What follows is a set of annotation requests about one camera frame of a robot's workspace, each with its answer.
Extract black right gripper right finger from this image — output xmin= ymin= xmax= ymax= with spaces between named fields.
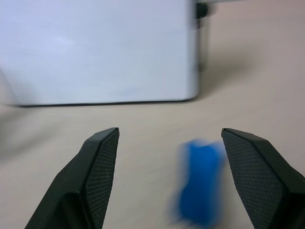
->
xmin=221 ymin=127 xmax=305 ymax=229

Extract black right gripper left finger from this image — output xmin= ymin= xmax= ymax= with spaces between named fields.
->
xmin=24 ymin=127 xmax=120 ymax=229

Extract blue whiteboard eraser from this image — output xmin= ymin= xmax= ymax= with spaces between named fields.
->
xmin=166 ymin=137 xmax=226 ymax=226

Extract white whiteboard with black frame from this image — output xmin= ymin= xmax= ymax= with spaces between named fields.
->
xmin=0 ymin=0 xmax=203 ymax=107

